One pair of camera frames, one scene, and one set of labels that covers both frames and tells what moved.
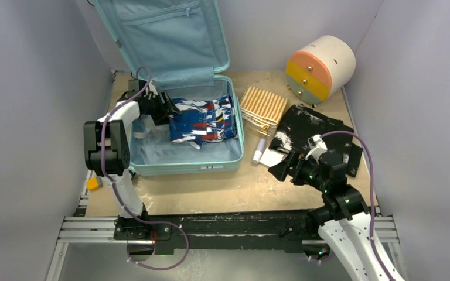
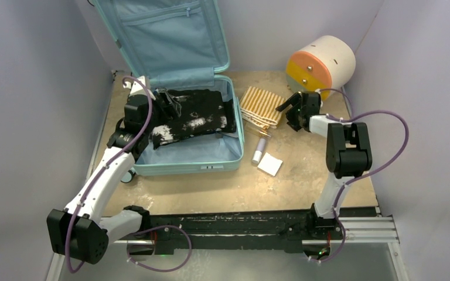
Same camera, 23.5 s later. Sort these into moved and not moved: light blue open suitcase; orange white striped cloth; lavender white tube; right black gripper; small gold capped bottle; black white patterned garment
Moved: black white patterned garment; right black gripper
Not moved: lavender white tube; light blue open suitcase; orange white striped cloth; small gold capped bottle
